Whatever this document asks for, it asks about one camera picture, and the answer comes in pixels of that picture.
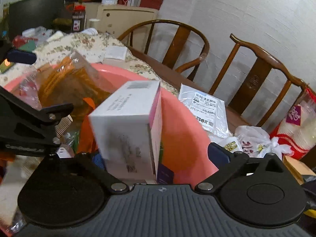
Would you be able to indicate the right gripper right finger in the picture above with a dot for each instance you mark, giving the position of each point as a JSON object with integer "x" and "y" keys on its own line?
{"x": 228, "y": 164}

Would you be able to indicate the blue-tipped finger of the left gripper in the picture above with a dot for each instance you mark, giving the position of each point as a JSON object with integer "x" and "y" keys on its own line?
{"x": 21, "y": 56}

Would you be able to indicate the white plastic shopping bag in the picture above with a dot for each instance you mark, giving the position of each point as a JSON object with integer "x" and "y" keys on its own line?
{"x": 253, "y": 141}

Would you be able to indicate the round-back wooden chair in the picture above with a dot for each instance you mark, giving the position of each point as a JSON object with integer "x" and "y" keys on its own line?
{"x": 176, "y": 47}

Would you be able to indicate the white pink cardboard box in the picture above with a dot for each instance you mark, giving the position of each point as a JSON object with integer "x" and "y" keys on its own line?
{"x": 127, "y": 128}

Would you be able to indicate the orange clear plastic bag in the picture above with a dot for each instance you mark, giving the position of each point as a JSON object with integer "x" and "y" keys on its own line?
{"x": 73, "y": 80}

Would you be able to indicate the black monitor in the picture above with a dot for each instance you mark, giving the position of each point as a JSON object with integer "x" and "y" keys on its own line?
{"x": 26, "y": 14}

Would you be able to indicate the beige cabinet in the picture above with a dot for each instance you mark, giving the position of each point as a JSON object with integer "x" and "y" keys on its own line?
{"x": 116, "y": 19}

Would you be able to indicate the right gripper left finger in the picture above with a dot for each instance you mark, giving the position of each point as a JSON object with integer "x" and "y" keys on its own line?
{"x": 108, "y": 183}

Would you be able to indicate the white shipping mailer bag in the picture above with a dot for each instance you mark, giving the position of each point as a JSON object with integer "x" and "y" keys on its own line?
{"x": 208, "y": 110}

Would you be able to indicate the dark sauce jar red lid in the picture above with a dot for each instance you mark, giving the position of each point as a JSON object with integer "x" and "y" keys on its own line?
{"x": 78, "y": 18}

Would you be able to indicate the square-back wooden chair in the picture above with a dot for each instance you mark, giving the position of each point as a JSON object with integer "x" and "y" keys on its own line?
{"x": 265, "y": 62}

